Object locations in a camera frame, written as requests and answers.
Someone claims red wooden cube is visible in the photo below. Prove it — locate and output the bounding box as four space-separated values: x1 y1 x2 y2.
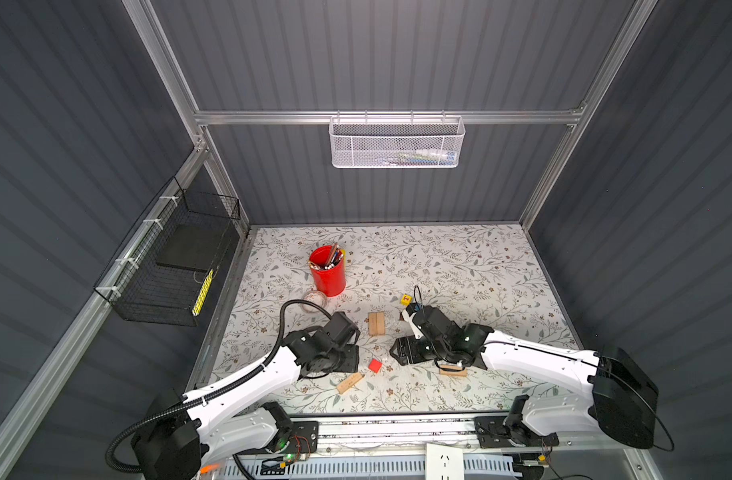
368 359 383 374

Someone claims red pencil cup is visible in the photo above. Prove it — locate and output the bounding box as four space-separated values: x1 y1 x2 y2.
308 243 346 297

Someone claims black wire basket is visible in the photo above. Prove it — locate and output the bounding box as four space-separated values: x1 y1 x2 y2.
95 181 242 327

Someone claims white power socket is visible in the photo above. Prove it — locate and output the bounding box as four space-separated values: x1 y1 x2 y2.
425 443 465 480

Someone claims clear tape roll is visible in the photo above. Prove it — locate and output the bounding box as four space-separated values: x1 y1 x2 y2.
302 290 328 314

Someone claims black corrugated cable conduit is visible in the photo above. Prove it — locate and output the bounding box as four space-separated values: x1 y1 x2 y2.
104 298 334 475

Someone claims white wire basket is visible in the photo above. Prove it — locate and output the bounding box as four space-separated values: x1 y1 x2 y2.
328 115 466 169

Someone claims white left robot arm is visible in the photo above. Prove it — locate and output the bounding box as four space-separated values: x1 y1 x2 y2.
131 312 360 479

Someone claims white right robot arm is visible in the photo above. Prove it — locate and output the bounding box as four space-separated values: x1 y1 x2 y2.
390 302 659 450

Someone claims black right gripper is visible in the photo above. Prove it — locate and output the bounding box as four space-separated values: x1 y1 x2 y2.
386 333 447 363

